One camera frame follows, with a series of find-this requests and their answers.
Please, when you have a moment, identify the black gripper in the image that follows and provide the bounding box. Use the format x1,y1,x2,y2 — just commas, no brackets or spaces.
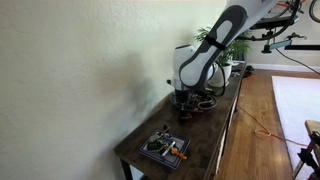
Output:
175,90,191,111

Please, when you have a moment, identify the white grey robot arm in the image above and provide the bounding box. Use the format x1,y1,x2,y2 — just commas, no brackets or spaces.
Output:
172,0,278,111

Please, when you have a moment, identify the round dark blue tray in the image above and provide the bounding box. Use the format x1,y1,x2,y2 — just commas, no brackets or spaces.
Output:
170,91,217,112

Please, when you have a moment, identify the square blue-rimmed key tray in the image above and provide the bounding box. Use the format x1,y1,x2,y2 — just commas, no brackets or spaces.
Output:
139,130,190,169

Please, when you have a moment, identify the dark wooden console table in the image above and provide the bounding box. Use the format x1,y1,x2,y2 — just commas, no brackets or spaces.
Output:
114,64,245,180

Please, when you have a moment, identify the bunch of keys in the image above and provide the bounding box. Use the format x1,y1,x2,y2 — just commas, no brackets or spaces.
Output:
147,125,176,157

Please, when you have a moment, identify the white ceramic plant pot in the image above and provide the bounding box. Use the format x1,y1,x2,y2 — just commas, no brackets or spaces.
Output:
208,64,232,87

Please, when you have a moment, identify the green potted plant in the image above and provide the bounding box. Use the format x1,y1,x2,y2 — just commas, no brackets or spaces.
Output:
193,27,251,66

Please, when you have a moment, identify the white area rug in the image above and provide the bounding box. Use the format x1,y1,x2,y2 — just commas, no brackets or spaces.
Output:
272,76,320,167

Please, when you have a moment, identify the orange-handled tool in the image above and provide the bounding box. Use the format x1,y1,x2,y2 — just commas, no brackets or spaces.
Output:
170,147,187,160

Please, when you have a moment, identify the orange extension cord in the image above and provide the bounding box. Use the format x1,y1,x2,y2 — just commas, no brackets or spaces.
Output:
237,104,309,148

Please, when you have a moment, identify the black camera cable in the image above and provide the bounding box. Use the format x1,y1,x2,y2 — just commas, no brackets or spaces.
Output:
272,28,320,76

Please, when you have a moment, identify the black stereo camera bar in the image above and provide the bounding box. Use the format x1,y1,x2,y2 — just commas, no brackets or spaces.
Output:
249,15,299,30

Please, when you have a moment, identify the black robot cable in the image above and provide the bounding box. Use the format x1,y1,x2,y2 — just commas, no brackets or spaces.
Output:
199,0,301,98

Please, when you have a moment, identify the bicycle on wall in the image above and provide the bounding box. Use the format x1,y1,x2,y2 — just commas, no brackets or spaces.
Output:
265,0,320,23

